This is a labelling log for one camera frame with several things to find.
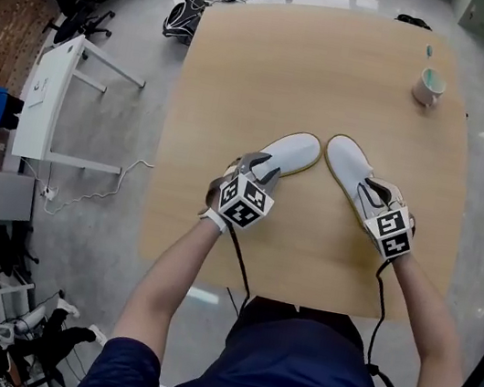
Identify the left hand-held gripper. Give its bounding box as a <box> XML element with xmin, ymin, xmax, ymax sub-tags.
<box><xmin>212</xmin><ymin>146</ymin><xmax>287</xmax><ymax>235</ymax></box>

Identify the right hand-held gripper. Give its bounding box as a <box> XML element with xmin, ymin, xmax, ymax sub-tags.
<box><xmin>343</xmin><ymin>174</ymin><xmax>426</xmax><ymax>266</ymax></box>

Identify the white slipper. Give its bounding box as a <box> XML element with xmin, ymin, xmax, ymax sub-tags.
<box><xmin>315</xmin><ymin>132</ymin><xmax>400</xmax><ymax>224</ymax></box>
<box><xmin>252</xmin><ymin>125</ymin><xmax>326</xmax><ymax>186</ymax></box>

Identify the person's right forearm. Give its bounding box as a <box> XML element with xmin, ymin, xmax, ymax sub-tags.
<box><xmin>367</xmin><ymin>251</ymin><xmax>484</xmax><ymax>387</ymax></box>

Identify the person's left forearm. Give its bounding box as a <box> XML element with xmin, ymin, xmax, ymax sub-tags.
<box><xmin>111</xmin><ymin>208</ymin><xmax>224</xmax><ymax>358</ymax></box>

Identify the wooden table with white legs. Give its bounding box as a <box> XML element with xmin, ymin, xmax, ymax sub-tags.
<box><xmin>132</xmin><ymin>0</ymin><xmax>484</xmax><ymax>333</ymax></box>

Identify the white mug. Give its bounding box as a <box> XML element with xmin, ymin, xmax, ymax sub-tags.
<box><xmin>408</xmin><ymin>64</ymin><xmax>450</xmax><ymax>111</ymax></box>

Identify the toothbrush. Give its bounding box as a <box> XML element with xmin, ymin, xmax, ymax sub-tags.
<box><xmin>421</xmin><ymin>42</ymin><xmax>435</xmax><ymax>72</ymax></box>

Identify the black backpack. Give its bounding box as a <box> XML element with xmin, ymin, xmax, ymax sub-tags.
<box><xmin>160</xmin><ymin>0</ymin><xmax>210</xmax><ymax>48</ymax></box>

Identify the black gear pile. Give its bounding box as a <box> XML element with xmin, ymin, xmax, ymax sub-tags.
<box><xmin>395</xmin><ymin>12</ymin><xmax>434</xmax><ymax>31</ymax></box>

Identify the person's navy shirt torso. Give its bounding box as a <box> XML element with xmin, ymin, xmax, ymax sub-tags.
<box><xmin>72</xmin><ymin>267</ymin><xmax>473</xmax><ymax>387</ymax></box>

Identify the white power strip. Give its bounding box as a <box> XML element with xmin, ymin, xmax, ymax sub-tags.
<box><xmin>39</xmin><ymin>184</ymin><xmax>60</xmax><ymax>202</ymax></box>

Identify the white small desk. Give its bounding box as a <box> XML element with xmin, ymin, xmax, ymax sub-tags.
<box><xmin>10</xmin><ymin>26</ymin><xmax>153</xmax><ymax>178</ymax></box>

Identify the white paper sheet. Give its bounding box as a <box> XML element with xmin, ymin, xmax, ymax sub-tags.
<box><xmin>27</xmin><ymin>74</ymin><xmax>53</xmax><ymax>111</ymax></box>

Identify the black office chair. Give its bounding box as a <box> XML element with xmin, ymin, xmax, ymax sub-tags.
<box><xmin>36</xmin><ymin>0</ymin><xmax>119</xmax><ymax>53</ymax></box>

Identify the white wrist strap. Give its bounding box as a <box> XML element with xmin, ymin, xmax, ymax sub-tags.
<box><xmin>195</xmin><ymin>205</ymin><xmax>231</xmax><ymax>235</ymax></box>

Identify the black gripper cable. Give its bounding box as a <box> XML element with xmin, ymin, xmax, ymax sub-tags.
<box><xmin>355</xmin><ymin>256</ymin><xmax>438</xmax><ymax>387</ymax></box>
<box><xmin>215</xmin><ymin>225</ymin><xmax>264</xmax><ymax>313</ymax></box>

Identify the white cable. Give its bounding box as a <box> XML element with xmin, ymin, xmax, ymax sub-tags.
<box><xmin>41</xmin><ymin>143</ymin><xmax>156</xmax><ymax>232</ymax></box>

